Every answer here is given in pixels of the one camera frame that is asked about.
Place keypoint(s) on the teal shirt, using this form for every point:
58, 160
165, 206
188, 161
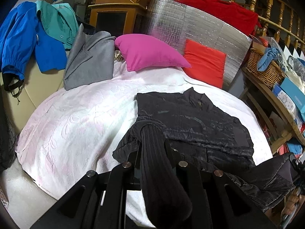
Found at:
58, 21

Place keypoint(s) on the blue white cardboard box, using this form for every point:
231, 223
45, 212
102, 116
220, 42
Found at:
291, 96

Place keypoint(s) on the white pink bed blanket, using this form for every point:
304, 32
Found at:
74, 131

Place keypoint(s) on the wooden stair railing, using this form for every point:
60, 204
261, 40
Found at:
262, 4

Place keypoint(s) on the red cushion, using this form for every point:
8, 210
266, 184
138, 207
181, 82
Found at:
207, 64

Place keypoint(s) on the wooden cabinet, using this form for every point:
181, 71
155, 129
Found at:
118, 16

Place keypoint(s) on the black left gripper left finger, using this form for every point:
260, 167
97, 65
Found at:
111, 190

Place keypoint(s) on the silver foil insulation panel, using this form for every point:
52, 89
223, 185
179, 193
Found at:
174, 23

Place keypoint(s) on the blue jacket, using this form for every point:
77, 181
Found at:
22, 35

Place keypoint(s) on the black quilted puffer jacket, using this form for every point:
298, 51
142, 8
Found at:
238, 191

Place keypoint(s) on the wooden shelf unit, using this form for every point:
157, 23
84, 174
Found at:
272, 115

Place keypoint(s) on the grey coat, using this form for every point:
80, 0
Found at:
90, 60

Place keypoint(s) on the wicker basket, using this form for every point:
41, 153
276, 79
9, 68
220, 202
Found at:
270, 75

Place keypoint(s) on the red garment on railing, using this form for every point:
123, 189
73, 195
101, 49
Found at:
231, 13

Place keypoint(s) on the magenta pillow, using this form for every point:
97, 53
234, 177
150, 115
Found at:
142, 51

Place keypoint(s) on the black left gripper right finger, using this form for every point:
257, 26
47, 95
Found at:
190, 179

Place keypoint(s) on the beige sofa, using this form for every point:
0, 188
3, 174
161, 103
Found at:
36, 88

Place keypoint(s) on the light blue cloth in basket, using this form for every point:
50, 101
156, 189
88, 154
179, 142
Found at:
271, 53

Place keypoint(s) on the right hand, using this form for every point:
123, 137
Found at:
292, 215

